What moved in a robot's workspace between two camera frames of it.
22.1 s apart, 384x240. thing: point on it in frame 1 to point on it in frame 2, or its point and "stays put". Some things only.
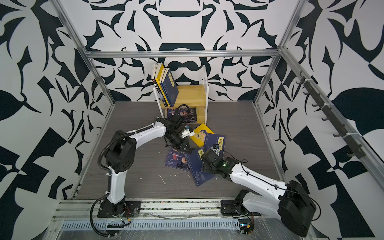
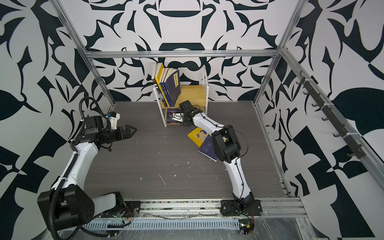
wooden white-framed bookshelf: x=190 y=96 stays put
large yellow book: x=159 y=73 stays put
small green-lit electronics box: x=245 y=226 stays put
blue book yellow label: x=194 y=157 to x=173 y=87
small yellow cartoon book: x=199 y=136 stays put
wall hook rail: x=331 y=113 stays put
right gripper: x=204 y=166 to x=185 y=124
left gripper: x=184 y=145 to x=128 y=134
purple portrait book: x=177 y=159 to x=169 y=113
